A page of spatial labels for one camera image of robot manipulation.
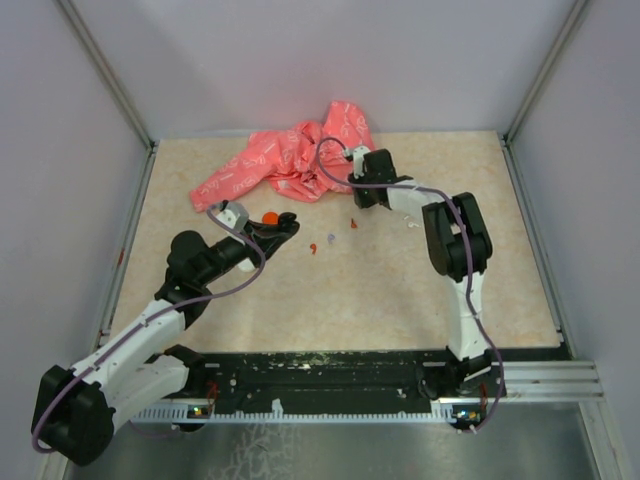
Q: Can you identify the left aluminium frame post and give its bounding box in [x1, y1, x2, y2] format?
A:
[54, 0, 157, 151]

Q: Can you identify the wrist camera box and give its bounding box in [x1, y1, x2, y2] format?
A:
[216, 202, 249, 232]
[345, 145, 371, 179]

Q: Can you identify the purple cable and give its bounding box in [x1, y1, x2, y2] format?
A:
[317, 137, 506, 435]
[30, 202, 266, 454]

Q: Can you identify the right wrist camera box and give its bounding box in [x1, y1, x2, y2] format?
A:
[345, 145, 371, 179]

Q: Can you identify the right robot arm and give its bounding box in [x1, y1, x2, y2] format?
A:
[347, 146, 493, 400]

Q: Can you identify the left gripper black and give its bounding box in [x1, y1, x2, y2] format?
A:
[196, 219, 291, 285]

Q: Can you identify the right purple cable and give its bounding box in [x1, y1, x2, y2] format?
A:
[317, 137, 506, 435]

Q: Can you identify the aluminium frame post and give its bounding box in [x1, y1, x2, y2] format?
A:
[502, 0, 591, 144]
[54, 0, 157, 151]

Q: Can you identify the black earbud charging case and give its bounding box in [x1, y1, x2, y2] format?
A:
[278, 212, 297, 227]

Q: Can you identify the pink printed cloth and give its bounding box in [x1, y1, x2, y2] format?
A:
[189, 101, 374, 213]

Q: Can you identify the right aluminium frame post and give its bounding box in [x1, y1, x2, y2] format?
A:
[502, 0, 591, 144]

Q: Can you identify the white earbud charging case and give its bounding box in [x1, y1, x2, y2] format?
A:
[237, 258, 256, 273]

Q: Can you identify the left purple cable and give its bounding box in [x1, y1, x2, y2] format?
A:
[30, 202, 266, 454]

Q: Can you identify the white slotted cable duct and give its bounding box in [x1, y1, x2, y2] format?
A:
[132, 401, 456, 424]

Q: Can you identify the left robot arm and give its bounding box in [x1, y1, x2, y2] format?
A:
[31, 212, 300, 466]

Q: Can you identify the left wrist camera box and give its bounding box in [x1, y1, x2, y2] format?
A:
[216, 202, 249, 232]

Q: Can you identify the orange earbud charging case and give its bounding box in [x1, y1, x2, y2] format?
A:
[262, 211, 279, 225]

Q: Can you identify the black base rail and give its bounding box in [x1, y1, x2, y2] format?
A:
[168, 350, 485, 415]

